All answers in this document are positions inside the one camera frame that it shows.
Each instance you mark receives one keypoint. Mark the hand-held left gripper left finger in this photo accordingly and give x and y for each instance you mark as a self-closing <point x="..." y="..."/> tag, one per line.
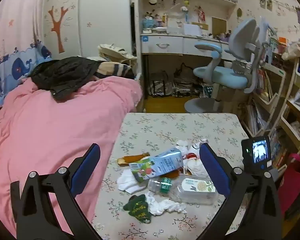
<point x="87" y="166"/>

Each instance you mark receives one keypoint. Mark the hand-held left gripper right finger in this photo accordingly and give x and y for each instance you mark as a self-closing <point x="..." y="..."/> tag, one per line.
<point x="215" y="171"/>

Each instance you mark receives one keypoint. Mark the white paper bag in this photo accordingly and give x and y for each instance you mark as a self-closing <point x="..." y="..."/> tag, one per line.
<point x="197" y="168"/>

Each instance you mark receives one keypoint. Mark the clear bottle white label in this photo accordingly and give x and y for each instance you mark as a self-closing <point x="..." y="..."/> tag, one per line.
<point x="195" y="187"/>

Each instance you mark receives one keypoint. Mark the white black-printed plastic bag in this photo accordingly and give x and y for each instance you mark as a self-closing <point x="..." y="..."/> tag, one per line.
<point x="196" y="146"/>

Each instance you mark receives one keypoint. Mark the white red-printed plastic bag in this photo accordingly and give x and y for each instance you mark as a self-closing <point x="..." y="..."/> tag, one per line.
<point x="182" y="145"/>

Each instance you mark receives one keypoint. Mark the white tissue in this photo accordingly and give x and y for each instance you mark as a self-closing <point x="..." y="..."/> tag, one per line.
<point x="130" y="182"/>
<point x="165" y="205"/>

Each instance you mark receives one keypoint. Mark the clear bottle green label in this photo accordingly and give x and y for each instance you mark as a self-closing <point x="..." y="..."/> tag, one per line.
<point x="165" y="183"/>

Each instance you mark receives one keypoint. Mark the blue white drink carton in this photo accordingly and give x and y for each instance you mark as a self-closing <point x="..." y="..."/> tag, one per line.
<point x="162" y="162"/>

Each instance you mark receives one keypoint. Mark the dark green printed wrapper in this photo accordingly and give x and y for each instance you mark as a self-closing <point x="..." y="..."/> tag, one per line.
<point x="137" y="208"/>

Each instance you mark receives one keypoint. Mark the red bag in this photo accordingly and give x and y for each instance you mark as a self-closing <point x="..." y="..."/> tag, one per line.
<point x="293" y="180"/>

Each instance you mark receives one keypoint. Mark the white bookshelf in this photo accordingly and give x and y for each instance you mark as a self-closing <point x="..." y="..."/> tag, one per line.
<point x="272" y="100"/>

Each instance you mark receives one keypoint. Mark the pink blanket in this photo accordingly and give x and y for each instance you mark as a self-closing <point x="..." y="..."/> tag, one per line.
<point x="40" y="130"/>

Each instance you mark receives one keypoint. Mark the floral tablecloth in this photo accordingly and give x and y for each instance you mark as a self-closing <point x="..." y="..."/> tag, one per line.
<point x="165" y="127"/>

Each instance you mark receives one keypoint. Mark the grey blue office chair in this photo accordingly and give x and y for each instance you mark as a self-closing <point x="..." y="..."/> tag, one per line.
<point x="222" y="76"/>

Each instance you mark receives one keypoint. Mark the black jacket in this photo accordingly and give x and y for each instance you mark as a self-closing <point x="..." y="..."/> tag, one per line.
<point x="65" y="75"/>

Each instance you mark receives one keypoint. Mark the striped pillow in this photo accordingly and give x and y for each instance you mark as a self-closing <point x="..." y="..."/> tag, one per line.
<point x="112" y="68"/>

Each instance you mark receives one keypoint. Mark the beige tote bag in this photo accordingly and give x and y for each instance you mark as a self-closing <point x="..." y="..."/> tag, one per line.
<point x="115" y="51"/>

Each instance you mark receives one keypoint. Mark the plain white drawer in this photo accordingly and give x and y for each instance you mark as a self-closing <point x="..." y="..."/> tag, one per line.
<point x="190" y="47"/>

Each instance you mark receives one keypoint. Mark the brown board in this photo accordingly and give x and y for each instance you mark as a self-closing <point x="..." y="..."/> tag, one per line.
<point x="218" y="27"/>

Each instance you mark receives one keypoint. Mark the white desk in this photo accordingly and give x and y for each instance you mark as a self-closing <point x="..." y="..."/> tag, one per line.
<point x="187" y="37"/>

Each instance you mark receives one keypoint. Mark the white drawer blue label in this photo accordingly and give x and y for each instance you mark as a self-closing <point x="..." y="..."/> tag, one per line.
<point x="162" y="45"/>

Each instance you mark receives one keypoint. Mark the orange tree sticker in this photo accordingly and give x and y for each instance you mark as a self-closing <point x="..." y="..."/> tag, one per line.
<point x="57" y="27"/>

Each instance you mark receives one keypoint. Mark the white wardrobe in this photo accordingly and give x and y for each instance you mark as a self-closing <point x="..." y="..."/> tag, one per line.
<point x="102" y="17"/>

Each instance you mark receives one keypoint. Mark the pink star curtain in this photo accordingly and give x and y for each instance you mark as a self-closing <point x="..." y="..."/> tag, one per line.
<point x="15" y="17"/>

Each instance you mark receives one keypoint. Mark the clear bag black frame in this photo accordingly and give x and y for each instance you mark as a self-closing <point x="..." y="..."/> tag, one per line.
<point x="158" y="85"/>

